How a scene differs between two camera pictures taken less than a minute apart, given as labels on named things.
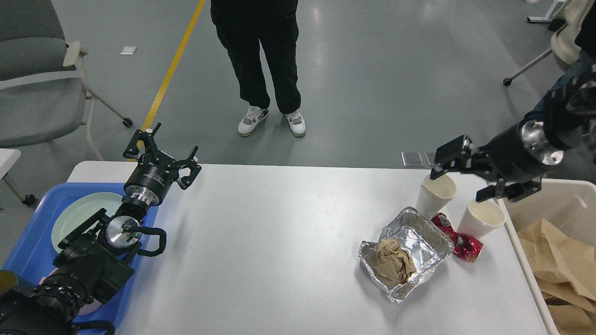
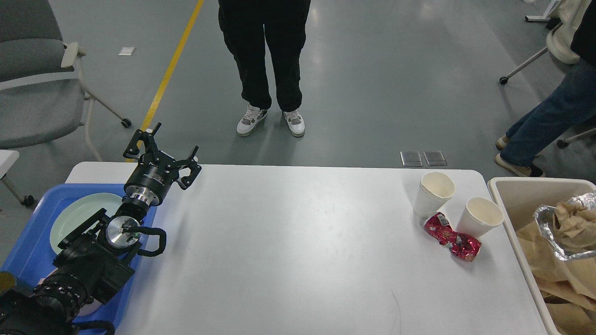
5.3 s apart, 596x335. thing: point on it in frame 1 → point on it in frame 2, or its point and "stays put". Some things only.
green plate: (79, 208) stays put
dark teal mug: (8, 280) stays put
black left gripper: (151, 178) stays put
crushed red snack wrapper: (465, 246) stays put
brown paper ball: (391, 265) → (578, 227)
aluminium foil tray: (409, 248) → (546, 215)
